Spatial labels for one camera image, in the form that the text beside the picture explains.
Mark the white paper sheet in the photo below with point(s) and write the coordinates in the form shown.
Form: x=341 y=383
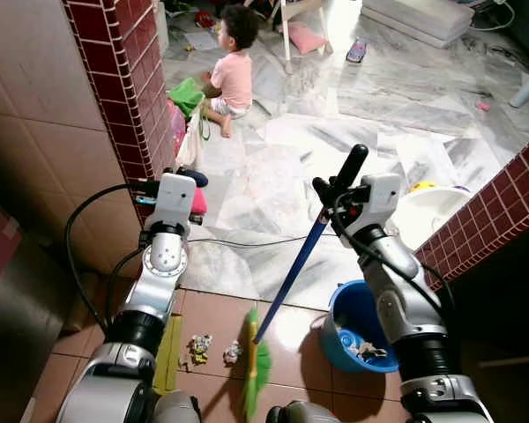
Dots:
x=198 y=40

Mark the green bag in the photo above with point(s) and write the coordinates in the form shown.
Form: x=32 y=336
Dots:
x=187 y=95

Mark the small pink cushion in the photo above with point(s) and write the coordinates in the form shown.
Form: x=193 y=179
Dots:
x=198 y=201

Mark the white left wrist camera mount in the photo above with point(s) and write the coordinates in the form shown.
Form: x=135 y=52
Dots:
x=176 y=201

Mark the red toy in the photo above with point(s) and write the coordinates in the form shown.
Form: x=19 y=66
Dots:
x=203 y=18

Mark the dark blue soft item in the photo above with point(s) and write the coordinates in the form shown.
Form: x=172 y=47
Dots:
x=194 y=178

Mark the white chair frame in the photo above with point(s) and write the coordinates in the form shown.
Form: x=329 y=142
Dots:
x=286 y=35

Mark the white plastic basin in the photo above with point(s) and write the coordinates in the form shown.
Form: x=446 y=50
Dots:
x=428 y=216

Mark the pink pillow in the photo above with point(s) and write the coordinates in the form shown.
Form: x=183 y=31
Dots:
x=304 y=37

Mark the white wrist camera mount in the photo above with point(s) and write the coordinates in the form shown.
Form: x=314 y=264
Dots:
x=381 y=198
x=176 y=201

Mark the grey right robot leg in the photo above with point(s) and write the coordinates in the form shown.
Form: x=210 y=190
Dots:
x=301 y=413

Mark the yellow toy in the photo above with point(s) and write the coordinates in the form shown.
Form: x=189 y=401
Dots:
x=421 y=186

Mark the crumpled trash in bucket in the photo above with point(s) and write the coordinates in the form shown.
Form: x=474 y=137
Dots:
x=365 y=350

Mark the grey robot leg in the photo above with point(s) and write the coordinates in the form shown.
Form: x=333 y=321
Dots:
x=176 y=409
x=301 y=413

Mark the colourful crumpled wrapper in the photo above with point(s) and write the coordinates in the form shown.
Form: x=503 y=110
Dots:
x=199 y=348

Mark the child in pink shirt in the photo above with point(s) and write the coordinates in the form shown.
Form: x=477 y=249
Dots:
x=234 y=79

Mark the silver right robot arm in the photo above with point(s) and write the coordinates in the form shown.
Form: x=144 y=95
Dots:
x=397 y=282

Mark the white folded mattress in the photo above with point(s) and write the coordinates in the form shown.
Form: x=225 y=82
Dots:
x=423 y=18

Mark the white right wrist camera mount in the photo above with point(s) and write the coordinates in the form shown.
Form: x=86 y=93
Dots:
x=381 y=198

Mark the tiny pink scrap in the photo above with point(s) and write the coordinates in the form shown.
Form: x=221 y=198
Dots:
x=482 y=106

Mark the white plastic bag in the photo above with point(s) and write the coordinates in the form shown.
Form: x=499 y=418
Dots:
x=190 y=148

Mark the pink patterned bag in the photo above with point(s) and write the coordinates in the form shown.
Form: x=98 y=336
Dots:
x=176 y=128

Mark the grey left robot leg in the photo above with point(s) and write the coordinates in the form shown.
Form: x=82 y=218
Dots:
x=176 y=409

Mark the blue plastic bucket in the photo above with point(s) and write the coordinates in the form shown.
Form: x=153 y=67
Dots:
x=353 y=308

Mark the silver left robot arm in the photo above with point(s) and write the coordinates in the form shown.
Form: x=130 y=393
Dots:
x=163 y=256

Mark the purple slipper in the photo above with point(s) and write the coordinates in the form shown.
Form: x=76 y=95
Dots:
x=356 y=50

